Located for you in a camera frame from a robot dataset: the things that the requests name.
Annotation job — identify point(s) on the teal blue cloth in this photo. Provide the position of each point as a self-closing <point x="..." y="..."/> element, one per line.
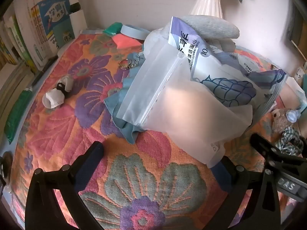
<point x="114" y="105"/>

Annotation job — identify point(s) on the floral orange table cloth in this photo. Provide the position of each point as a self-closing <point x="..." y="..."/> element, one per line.
<point x="151" y="184"/>

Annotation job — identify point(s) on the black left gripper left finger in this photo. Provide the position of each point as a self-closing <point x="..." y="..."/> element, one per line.
<point x="42" y="208"/>

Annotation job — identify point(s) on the blue cover book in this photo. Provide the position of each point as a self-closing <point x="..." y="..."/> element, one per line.
<point x="56" y="23"/>

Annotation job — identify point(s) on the white tissue box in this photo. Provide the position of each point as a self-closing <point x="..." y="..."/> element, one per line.
<point x="293" y="96"/>

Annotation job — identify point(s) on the coral pink pouch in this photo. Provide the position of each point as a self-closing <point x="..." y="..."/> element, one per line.
<point x="125" y="42"/>

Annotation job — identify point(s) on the green pouch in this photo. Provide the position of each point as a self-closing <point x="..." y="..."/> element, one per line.
<point x="113" y="29"/>

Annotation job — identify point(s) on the green plastic packet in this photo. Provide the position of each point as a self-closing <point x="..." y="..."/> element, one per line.
<point x="16" y="113"/>

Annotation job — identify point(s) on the row of books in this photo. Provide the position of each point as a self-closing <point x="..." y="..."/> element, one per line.
<point x="23" y="27"/>

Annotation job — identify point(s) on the blue white wipes bag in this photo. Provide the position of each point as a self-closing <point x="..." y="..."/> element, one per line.
<point x="200" y="96"/>

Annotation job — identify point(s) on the white socks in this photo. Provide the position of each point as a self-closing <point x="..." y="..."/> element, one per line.
<point x="57" y="95"/>

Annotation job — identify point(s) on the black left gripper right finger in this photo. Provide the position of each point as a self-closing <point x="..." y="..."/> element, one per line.
<point x="263" y="209"/>

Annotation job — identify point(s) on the grey blue plush toy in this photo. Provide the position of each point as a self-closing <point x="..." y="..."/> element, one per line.
<point x="215" y="31"/>

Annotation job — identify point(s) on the striped rope toy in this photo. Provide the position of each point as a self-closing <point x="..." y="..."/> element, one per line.
<point x="290" y="142"/>

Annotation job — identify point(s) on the black pen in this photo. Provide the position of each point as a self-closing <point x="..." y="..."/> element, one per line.
<point x="38" y="76"/>

